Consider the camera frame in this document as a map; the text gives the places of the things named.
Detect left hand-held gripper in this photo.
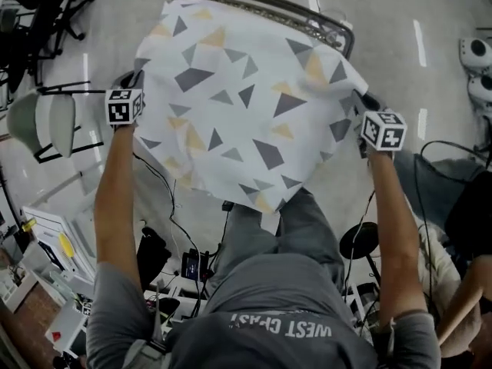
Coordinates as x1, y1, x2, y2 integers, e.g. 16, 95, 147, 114
104, 70, 148, 130

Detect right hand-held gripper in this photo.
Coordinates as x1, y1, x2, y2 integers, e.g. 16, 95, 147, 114
351, 90, 408, 159

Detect white triangle-patterned tablecloth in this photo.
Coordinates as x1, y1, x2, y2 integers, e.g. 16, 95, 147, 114
132, 0, 370, 235

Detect person's right forearm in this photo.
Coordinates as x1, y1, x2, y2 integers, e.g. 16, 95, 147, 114
366, 150, 429, 317

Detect person's left forearm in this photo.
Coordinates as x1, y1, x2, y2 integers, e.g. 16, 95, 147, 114
93, 122, 140, 271

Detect dark grey floor mat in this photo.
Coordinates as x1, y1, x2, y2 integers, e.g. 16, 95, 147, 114
393, 151, 486, 228

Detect pale green chair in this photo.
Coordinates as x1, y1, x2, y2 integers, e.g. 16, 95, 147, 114
6, 81, 105, 165

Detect white round-lens device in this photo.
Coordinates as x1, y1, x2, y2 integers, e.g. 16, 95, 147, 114
459, 35, 492, 68
467, 73, 492, 105

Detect black round stool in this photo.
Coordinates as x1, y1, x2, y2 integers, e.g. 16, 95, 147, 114
339, 221, 382, 284

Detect black office chair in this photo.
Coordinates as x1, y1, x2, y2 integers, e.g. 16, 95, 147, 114
0, 0, 97, 94

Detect person's grey trousers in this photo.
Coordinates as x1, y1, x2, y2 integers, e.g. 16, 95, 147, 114
210, 187, 346, 292

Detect white drawer cabinet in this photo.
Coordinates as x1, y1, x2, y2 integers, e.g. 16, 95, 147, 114
21, 204, 98, 282

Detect yellow tool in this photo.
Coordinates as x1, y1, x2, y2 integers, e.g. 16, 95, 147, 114
58, 232, 75, 260

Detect black bag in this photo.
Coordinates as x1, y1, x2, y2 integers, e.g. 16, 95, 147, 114
136, 225, 173, 292

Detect black electronic box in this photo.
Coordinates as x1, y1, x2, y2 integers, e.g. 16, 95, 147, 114
179, 248, 215, 283

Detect white box with red mark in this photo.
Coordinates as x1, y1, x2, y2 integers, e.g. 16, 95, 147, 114
44, 301, 90, 355

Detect person's grey t-shirt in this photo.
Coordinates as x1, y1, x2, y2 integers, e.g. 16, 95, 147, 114
85, 252, 441, 369

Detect long black cable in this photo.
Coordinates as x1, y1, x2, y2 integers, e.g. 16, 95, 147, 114
411, 139, 492, 318

